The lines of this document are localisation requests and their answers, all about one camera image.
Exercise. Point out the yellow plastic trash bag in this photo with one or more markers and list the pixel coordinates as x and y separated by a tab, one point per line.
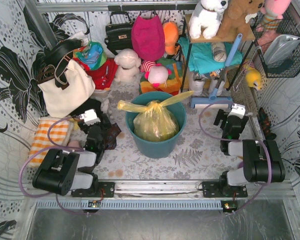
154	122

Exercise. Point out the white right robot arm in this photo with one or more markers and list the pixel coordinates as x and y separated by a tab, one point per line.
261	161

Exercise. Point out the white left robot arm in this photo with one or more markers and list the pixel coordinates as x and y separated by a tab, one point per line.
69	172

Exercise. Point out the teal plastic trash bin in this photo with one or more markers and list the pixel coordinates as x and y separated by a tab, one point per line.
161	149

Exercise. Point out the magenta fuzzy bag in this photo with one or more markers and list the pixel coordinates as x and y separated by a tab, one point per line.
148	38

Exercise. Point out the cream canvas tote bag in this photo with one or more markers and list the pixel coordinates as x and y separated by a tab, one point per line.
61	102

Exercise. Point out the dark floral necktie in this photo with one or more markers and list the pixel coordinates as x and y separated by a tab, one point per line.
110	139

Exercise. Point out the pink striped plush doll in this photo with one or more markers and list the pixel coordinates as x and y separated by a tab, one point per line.
155	73

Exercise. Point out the white roll container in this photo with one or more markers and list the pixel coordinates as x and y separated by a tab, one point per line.
196	84

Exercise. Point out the white plush lamb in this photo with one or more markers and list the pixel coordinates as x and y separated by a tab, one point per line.
128	63

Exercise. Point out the red garment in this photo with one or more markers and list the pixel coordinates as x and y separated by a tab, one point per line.
103	76

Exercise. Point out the teal folded cloth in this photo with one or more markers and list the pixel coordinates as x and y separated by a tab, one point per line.
201	57

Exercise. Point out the pink cloth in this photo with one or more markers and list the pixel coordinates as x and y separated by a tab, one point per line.
74	144

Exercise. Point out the colourful silk scarf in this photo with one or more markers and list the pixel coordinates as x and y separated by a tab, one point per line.
91	57

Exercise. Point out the black leather handbag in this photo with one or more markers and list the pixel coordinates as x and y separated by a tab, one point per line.
119	36

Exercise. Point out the orange plush toy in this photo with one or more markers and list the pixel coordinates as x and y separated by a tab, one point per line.
171	35

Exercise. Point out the orange checked towel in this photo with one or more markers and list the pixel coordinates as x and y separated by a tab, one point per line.
60	134

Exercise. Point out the yellow plush duck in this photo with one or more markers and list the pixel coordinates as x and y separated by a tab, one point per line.
252	75

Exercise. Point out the black hat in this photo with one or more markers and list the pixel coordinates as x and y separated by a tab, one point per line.
53	56

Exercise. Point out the white plush dog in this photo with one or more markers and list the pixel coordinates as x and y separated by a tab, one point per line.
206	18

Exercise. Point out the brown teddy bear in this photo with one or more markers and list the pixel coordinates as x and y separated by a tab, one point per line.
237	16

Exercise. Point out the black metal shelf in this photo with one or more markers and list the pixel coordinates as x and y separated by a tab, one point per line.
186	55

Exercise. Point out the silver foil pouch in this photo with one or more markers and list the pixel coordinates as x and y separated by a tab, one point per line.
280	48

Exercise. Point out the pink plush toy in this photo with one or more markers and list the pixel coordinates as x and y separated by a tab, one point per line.
273	11

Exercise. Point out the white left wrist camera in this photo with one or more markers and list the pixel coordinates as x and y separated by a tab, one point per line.
89	117

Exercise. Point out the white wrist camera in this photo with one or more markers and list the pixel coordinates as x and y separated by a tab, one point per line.
89	117
237	110

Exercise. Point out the blue handled broom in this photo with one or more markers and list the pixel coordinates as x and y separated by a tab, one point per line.
213	100

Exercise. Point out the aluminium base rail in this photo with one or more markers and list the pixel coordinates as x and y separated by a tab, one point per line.
167	195

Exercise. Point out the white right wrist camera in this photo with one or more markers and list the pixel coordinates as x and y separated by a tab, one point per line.
237	110

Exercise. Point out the black wire basket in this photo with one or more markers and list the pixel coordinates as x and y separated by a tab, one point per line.
288	68

